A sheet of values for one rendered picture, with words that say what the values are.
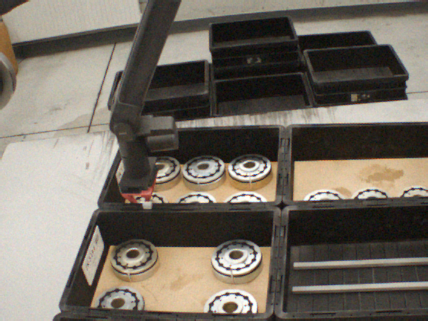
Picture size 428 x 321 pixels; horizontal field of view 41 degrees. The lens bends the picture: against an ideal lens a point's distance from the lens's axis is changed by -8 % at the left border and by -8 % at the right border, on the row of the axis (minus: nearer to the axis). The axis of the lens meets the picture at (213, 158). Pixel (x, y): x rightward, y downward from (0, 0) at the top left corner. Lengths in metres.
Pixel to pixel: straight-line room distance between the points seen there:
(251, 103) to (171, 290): 1.53
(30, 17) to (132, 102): 3.26
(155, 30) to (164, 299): 0.53
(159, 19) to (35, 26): 3.38
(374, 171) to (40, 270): 0.88
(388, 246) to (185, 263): 0.43
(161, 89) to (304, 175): 1.27
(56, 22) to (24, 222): 2.77
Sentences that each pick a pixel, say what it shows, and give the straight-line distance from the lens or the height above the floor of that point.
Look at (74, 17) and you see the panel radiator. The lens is 4.32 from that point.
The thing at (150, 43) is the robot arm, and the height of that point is 1.30.
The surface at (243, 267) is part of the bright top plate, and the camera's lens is 1.22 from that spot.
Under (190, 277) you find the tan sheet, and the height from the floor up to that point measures 0.83.
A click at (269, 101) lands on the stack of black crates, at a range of 2.66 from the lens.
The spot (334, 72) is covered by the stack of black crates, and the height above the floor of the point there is 0.49.
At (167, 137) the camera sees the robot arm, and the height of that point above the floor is 1.06.
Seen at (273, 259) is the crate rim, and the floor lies 0.93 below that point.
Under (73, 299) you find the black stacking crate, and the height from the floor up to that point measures 0.90.
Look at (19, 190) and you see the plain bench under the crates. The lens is 1.88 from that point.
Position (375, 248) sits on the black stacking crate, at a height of 0.83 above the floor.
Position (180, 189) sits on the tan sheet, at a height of 0.83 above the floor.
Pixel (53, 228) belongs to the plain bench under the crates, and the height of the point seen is 0.70.
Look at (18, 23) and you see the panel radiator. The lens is 4.44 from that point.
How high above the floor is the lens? 1.74
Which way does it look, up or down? 35 degrees down
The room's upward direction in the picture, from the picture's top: 8 degrees counter-clockwise
